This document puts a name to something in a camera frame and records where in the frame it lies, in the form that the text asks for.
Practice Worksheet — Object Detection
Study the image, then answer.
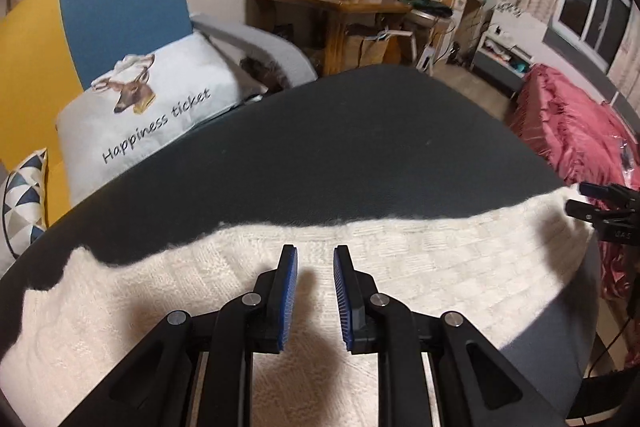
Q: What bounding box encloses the dark furry cloth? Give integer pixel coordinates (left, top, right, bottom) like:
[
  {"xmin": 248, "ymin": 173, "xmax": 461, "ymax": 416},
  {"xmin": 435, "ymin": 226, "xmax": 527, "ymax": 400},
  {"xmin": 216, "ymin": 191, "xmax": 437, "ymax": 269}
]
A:
[{"xmin": 239, "ymin": 56, "xmax": 293, "ymax": 94}]

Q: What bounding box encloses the red ruffled bedspread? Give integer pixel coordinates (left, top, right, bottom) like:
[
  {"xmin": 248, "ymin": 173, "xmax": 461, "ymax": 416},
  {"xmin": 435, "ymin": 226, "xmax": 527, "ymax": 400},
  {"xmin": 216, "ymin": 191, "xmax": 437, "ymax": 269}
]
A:
[{"xmin": 505, "ymin": 64, "xmax": 640, "ymax": 303}]

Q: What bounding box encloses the brown paper bag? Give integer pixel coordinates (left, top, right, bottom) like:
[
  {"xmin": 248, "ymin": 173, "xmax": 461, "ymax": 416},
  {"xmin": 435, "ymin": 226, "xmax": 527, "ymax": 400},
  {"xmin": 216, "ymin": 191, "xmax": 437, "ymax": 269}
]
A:
[{"xmin": 344, "ymin": 34, "xmax": 392, "ymax": 68}]

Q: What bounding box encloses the round stool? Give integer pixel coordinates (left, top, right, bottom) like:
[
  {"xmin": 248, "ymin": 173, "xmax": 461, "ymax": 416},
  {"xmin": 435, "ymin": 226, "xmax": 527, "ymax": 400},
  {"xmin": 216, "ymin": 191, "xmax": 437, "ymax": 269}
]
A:
[{"xmin": 400, "ymin": 4, "xmax": 453, "ymax": 70}]

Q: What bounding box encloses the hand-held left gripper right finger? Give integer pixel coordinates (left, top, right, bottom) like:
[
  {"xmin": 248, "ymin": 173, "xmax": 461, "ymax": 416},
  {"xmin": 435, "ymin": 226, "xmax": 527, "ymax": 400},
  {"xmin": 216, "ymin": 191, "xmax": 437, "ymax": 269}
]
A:
[{"xmin": 333, "ymin": 244, "xmax": 566, "ymax": 427}]

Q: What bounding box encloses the geometric triangle print pillow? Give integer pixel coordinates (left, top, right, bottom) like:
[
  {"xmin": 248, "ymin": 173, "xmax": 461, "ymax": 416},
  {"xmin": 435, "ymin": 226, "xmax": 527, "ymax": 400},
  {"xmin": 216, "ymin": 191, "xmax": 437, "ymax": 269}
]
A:
[{"xmin": 0, "ymin": 148, "xmax": 51, "ymax": 278}]

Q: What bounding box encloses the wooden desk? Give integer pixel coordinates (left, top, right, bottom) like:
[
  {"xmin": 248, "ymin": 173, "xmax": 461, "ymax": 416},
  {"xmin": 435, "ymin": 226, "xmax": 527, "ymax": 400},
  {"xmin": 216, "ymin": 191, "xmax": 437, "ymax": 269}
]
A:
[{"xmin": 247, "ymin": 0, "xmax": 416, "ymax": 76}]

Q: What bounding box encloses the white deer print pillow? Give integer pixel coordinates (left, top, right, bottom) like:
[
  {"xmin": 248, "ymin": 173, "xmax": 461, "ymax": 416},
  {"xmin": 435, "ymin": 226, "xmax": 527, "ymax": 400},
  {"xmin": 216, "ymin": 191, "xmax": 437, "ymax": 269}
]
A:
[{"xmin": 54, "ymin": 32, "xmax": 246, "ymax": 208}]

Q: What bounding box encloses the white shelf unit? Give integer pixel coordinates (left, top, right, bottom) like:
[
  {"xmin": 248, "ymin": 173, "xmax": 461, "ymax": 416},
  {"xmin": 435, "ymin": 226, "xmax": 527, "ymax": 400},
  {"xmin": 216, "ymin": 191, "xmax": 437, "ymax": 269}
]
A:
[{"xmin": 471, "ymin": 7, "xmax": 535, "ymax": 94}]

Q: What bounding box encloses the cream knitted towel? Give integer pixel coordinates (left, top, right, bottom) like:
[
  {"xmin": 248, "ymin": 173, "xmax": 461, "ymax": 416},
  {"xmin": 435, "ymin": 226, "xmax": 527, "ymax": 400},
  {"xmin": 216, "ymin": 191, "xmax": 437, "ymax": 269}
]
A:
[{"xmin": 0, "ymin": 187, "xmax": 598, "ymax": 427}]

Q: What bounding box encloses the dark corner window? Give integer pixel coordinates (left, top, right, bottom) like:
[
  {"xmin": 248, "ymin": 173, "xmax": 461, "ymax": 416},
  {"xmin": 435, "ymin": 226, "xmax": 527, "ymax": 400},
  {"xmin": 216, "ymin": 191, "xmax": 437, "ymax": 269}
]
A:
[{"xmin": 547, "ymin": 0, "xmax": 640, "ymax": 80}]

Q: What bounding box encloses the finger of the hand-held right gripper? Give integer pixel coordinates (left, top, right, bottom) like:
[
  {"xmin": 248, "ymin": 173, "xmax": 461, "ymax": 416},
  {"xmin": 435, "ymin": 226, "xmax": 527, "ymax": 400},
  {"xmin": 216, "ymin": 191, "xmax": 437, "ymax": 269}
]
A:
[
  {"xmin": 565, "ymin": 200, "xmax": 606, "ymax": 223},
  {"xmin": 579, "ymin": 181, "xmax": 614, "ymax": 200}
]

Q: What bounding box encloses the black cable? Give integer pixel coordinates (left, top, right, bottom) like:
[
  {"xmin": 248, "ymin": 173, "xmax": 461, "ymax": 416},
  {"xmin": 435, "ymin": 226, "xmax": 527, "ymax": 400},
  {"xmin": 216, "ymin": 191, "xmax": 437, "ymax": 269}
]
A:
[{"xmin": 582, "ymin": 279, "xmax": 640, "ymax": 380}]

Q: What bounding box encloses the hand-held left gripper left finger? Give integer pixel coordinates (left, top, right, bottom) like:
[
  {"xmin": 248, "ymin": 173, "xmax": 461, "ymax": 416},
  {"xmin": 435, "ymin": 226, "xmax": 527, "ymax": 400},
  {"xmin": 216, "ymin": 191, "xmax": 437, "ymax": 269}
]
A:
[{"xmin": 65, "ymin": 244, "xmax": 299, "ymax": 427}]

